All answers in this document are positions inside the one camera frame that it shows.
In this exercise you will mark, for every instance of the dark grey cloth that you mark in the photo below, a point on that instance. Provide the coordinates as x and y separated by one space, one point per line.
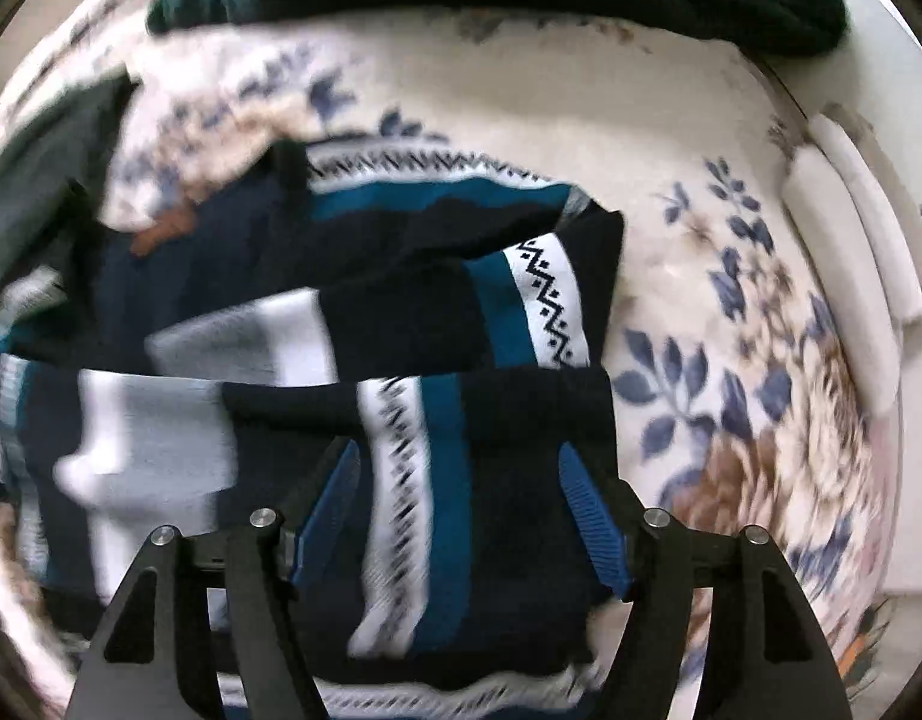
41 165

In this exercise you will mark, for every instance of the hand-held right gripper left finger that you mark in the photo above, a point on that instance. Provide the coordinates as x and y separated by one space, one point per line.
324 514

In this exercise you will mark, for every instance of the floral fleece blanket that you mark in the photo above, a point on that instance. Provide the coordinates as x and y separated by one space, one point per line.
581 112

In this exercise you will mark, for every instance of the navy striped patterned sweater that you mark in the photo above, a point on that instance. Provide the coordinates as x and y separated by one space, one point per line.
431 315

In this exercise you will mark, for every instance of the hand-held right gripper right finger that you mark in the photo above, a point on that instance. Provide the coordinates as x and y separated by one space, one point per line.
590 514

